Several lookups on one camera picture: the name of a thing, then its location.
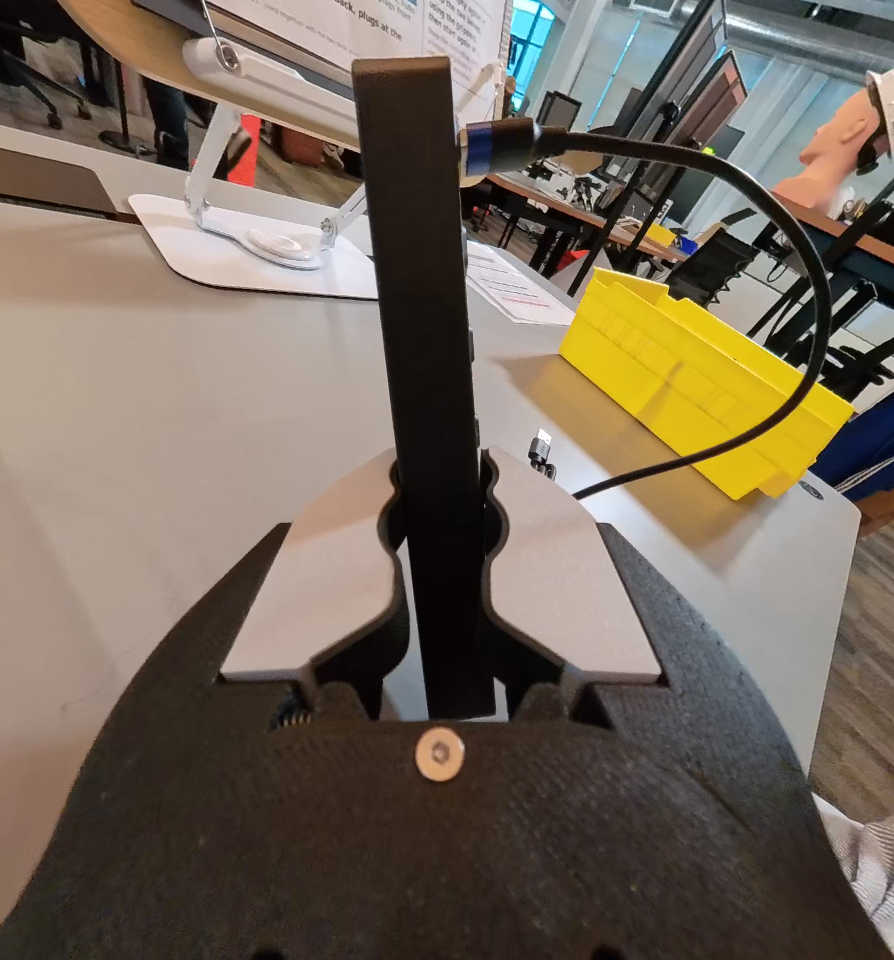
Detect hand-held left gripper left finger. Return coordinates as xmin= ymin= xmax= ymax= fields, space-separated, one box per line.
xmin=220 ymin=450 xmax=412 ymax=682

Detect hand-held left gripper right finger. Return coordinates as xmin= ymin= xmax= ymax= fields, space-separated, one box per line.
xmin=480 ymin=446 xmax=666 ymax=685

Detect black hub cable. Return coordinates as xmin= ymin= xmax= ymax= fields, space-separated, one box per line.
xmin=525 ymin=427 xmax=562 ymax=483

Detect black USB hub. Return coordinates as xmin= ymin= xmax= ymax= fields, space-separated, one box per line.
xmin=351 ymin=56 xmax=497 ymax=723

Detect black braided cable blue plugs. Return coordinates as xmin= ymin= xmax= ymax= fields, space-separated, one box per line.
xmin=456 ymin=117 xmax=836 ymax=502

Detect person's right forearm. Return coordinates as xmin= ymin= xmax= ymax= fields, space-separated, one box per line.
xmin=814 ymin=795 xmax=894 ymax=960

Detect grey desk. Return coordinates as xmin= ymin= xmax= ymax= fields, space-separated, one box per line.
xmin=0 ymin=116 xmax=864 ymax=960

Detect yellow plastic bin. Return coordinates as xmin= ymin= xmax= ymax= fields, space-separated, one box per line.
xmin=558 ymin=266 xmax=858 ymax=501

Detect white paper sheet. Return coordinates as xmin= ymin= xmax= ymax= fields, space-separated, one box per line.
xmin=464 ymin=242 xmax=577 ymax=326

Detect blue cloth white stripes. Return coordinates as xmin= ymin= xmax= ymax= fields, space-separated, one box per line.
xmin=814 ymin=367 xmax=894 ymax=500

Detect black office chair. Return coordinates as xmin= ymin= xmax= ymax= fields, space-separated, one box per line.
xmin=664 ymin=232 xmax=756 ymax=305

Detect white tablet stand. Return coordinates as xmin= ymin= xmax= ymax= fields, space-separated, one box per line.
xmin=128 ymin=36 xmax=382 ymax=301

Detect wooden table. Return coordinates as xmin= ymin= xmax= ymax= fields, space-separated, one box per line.
xmin=484 ymin=171 xmax=692 ymax=264

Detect orange safety cone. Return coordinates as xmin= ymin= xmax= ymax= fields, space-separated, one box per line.
xmin=225 ymin=112 xmax=262 ymax=186

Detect mannequin head white hard hat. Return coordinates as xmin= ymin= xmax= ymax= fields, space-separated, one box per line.
xmin=769 ymin=58 xmax=894 ymax=204

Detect black monitor rack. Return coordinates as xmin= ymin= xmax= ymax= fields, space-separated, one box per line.
xmin=610 ymin=0 xmax=750 ymax=177

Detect instruction sheet on white stand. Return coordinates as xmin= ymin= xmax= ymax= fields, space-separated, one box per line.
xmin=57 ymin=0 xmax=510 ymax=151

